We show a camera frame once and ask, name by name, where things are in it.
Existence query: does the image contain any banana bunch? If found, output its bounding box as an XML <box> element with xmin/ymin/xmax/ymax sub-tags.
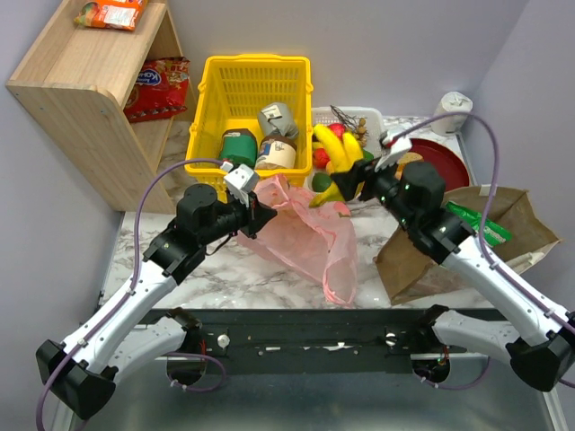
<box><xmin>309</xmin><ymin>124</ymin><xmax>363</xmax><ymax>208</ymax></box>

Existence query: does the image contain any pink peach plastic bag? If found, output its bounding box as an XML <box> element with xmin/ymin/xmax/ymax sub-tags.
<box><xmin>237</xmin><ymin>175</ymin><xmax>358</xmax><ymax>306</ymax></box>

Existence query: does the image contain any brown paper grocery bag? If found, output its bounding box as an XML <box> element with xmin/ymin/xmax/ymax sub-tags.
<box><xmin>375</xmin><ymin>187</ymin><xmax>560</xmax><ymax>305</ymax></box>

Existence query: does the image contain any green white chips bag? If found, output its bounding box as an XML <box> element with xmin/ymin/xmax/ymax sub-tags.
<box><xmin>444</xmin><ymin>200</ymin><xmax>514</xmax><ymax>248</ymax></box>

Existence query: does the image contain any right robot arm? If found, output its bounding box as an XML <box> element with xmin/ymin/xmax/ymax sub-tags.
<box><xmin>332</xmin><ymin>161</ymin><xmax>574</xmax><ymax>391</ymax></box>

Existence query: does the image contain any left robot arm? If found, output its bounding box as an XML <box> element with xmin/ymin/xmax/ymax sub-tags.
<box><xmin>36</xmin><ymin>184</ymin><xmax>277</xmax><ymax>420</ymax></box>

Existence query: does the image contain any green avocado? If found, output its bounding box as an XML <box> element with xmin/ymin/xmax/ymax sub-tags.
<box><xmin>311</xmin><ymin>172</ymin><xmax>332</xmax><ymax>193</ymax></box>

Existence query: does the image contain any red strawberry fruit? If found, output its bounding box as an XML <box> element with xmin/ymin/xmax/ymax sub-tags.
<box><xmin>313</xmin><ymin>148</ymin><xmax>331</xmax><ymax>170</ymax></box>

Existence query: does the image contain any bread slice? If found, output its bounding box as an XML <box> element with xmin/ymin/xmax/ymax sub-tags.
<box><xmin>398</xmin><ymin>152</ymin><xmax>423</xmax><ymax>165</ymax></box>

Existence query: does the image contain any brown longan bunch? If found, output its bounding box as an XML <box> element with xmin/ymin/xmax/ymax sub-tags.
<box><xmin>330</xmin><ymin>105</ymin><xmax>368</xmax><ymax>147</ymax></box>

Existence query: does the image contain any red apple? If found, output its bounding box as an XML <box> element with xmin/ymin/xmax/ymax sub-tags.
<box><xmin>328</xmin><ymin>123</ymin><xmax>346</xmax><ymax>138</ymax></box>

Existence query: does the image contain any white plastic fruit basket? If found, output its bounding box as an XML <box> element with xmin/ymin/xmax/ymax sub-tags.
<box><xmin>305</xmin><ymin>106</ymin><xmax>387</xmax><ymax>194</ymax></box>

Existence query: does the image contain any green wrapped package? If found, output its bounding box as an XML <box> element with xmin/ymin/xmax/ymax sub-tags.
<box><xmin>219</xmin><ymin>128</ymin><xmax>258</xmax><ymax>169</ymax></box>

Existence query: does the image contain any red round plate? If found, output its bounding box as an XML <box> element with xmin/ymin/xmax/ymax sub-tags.
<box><xmin>411</xmin><ymin>137</ymin><xmax>470</xmax><ymax>191</ymax></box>

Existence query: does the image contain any grey wrapped package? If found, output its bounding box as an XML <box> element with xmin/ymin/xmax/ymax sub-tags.
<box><xmin>257</xmin><ymin>102</ymin><xmax>299</xmax><ymax>140</ymax></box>

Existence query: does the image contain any toilet paper roll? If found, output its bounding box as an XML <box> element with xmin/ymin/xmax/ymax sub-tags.
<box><xmin>430</xmin><ymin>91</ymin><xmax>474</xmax><ymax>137</ymax></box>

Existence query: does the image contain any yellow plastic basket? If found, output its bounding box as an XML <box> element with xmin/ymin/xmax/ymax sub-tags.
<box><xmin>186</xmin><ymin>54</ymin><xmax>314</xmax><ymax>187</ymax></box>

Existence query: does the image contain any red snack bag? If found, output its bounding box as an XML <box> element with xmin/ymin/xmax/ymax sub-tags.
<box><xmin>124</xmin><ymin>57</ymin><xmax>190</xmax><ymax>123</ymax></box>

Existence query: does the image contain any wooden shelf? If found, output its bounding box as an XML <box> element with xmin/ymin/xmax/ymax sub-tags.
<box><xmin>6</xmin><ymin>1</ymin><xmax>197</xmax><ymax>214</ymax></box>

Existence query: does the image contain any orange snack packet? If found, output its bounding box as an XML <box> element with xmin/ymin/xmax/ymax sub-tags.
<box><xmin>74</xmin><ymin>0</ymin><xmax>147</xmax><ymax>31</ymax></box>

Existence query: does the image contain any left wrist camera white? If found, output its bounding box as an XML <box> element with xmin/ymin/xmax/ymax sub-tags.
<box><xmin>221</xmin><ymin>161</ymin><xmax>260</xmax><ymax>207</ymax></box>

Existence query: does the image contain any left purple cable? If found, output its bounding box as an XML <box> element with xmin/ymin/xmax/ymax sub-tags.
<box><xmin>35</xmin><ymin>159</ymin><xmax>226</xmax><ymax>431</ymax></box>

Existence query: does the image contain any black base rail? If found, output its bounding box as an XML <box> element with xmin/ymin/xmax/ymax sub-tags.
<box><xmin>134</xmin><ymin>307</ymin><xmax>495</xmax><ymax>376</ymax></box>

